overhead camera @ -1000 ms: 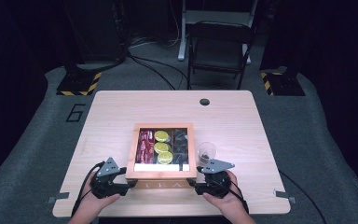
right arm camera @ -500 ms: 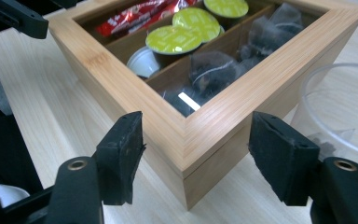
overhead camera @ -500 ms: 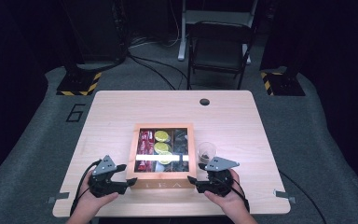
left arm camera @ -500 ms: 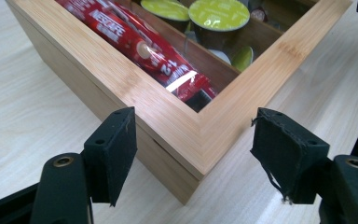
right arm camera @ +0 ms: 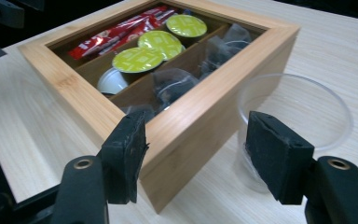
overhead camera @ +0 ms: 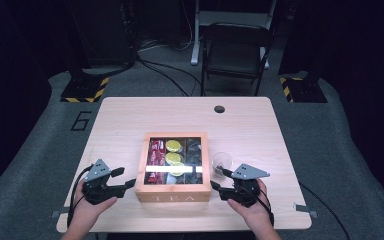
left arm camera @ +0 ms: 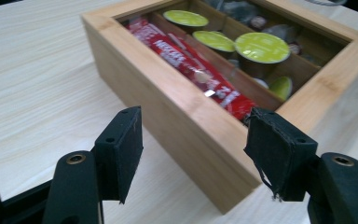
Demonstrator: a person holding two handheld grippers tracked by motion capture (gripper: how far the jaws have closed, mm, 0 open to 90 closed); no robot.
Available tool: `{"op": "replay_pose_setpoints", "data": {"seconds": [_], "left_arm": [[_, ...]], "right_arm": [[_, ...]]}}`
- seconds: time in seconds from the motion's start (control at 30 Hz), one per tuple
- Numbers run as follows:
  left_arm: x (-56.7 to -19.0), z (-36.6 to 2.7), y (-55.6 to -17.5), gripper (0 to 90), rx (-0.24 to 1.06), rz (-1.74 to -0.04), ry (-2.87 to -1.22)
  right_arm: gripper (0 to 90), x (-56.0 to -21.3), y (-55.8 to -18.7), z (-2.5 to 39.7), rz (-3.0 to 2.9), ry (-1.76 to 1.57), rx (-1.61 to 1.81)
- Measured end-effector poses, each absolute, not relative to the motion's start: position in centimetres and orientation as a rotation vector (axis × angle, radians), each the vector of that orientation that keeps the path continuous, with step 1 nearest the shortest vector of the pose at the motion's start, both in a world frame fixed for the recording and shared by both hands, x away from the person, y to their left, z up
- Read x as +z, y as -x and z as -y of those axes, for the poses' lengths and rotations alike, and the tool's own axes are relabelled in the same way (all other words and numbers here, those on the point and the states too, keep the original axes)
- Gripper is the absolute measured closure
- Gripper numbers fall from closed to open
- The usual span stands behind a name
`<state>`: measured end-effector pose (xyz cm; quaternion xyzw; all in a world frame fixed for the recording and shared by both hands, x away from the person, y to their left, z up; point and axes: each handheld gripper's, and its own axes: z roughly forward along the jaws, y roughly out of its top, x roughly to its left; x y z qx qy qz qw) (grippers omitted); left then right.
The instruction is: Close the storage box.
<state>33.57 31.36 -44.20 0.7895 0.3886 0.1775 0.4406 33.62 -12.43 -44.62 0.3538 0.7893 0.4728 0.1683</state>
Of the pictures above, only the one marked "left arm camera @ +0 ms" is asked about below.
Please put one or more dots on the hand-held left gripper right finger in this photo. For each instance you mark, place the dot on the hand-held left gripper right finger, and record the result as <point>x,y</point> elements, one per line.
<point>276,155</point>

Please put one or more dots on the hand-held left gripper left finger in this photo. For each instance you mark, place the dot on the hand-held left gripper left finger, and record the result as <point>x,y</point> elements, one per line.
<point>121,149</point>

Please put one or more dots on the wooden box with window lid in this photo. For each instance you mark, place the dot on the wooden box with window lid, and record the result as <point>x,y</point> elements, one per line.
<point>180,124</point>

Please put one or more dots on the green-lidded capsule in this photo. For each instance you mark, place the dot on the green-lidded capsule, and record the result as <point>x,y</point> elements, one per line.
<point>214,40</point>
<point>262,48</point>
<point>185,18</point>
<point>282,88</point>

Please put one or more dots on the bundle of red stick sachets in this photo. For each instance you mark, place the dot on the bundle of red stick sachets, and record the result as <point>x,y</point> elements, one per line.
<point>186,62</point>

